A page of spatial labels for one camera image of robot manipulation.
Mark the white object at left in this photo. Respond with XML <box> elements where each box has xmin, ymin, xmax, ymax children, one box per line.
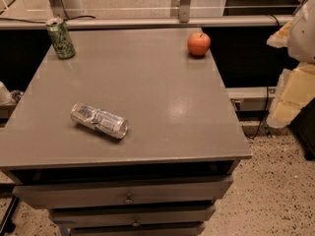
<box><xmin>0</xmin><ymin>82</ymin><xmax>12</xmax><ymax>105</ymax></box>

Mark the middle grey drawer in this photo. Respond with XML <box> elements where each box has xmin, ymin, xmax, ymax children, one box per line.
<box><xmin>49</xmin><ymin>204</ymin><xmax>215</xmax><ymax>228</ymax></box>

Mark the grey drawer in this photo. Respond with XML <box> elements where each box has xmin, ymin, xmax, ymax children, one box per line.
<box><xmin>49</xmin><ymin>204</ymin><xmax>215</xmax><ymax>228</ymax></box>
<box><xmin>71</xmin><ymin>222</ymin><xmax>205</xmax><ymax>236</ymax></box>
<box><xmin>14</xmin><ymin>176</ymin><xmax>232</xmax><ymax>209</ymax></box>

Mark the top grey drawer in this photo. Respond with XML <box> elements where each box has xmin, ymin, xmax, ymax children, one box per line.
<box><xmin>14</xmin><ymin>176</ymin><xmax>232</xmax><ymax>209</ymax></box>

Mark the grey metal rail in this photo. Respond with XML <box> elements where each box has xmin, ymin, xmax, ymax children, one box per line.
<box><xmin>0</xmin><ymin>14</ymin><xmax>294</xmax><ymax>30</ymax></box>

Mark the bottom grey drawer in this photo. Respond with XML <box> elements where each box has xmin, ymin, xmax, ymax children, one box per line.
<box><xmin>71</xmin><ymin>222</ymin><xmax>205</xmax><ymax>236</ymax></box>

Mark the red apple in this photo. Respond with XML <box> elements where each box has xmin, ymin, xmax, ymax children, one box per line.
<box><xmin>187</xmin><ymin>31</ymin><xmax>211</xmax><ymax>56</ymax></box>

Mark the grey metal post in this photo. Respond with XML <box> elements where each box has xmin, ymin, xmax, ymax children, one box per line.
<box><xmin>179</xmin><ymin>0</ymin><xmax>191</xmax><ymax>23</ymax></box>

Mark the white pedestal base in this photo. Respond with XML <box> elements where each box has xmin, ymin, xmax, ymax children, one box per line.
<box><xmin>48</xmin><ymin>0</ymin><xmax>86</xmax><ymax>19</ymax></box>

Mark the green soda can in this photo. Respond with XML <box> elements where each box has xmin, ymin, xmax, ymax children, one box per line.
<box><xmin>46</xmin><ymin>18</ymin><xmax>76</xmax><ymax>59</ymax></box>

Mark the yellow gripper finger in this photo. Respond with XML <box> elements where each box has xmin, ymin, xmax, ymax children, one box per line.
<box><xmin>267</xmin><ymin>62</ymin><xmax>315</xmax><ymax>129</ymax></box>
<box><xmin>267</xmin><ymin>22</ymin><xmax>291</xmax><ymax>48</ymax></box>

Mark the silver redbull can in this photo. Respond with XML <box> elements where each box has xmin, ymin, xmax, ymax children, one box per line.
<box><xmin>71</xmin><ymin>102</ymin><xmax>128</xmax><ymax>140</ymax></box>

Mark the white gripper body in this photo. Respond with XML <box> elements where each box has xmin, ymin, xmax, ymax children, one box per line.
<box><xmin>287</xmin><ymin>0</ymin><xmax>315</xmax><ymax>63</ymax></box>

